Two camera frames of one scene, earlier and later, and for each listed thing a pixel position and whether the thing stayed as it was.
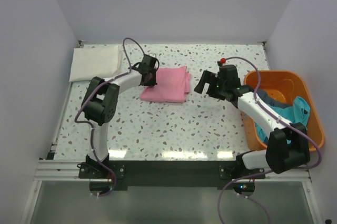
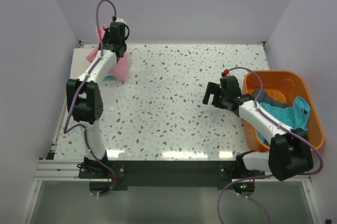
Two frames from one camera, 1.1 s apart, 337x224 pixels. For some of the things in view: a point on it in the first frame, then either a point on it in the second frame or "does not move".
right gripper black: (210, 78) to (212, 88)
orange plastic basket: (286, 85) does not move
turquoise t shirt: (298, 112) does not move
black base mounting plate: (169, 173) does not move
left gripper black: (153, 82) to (106, 34)
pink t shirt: (172, 84) to (118, 70)
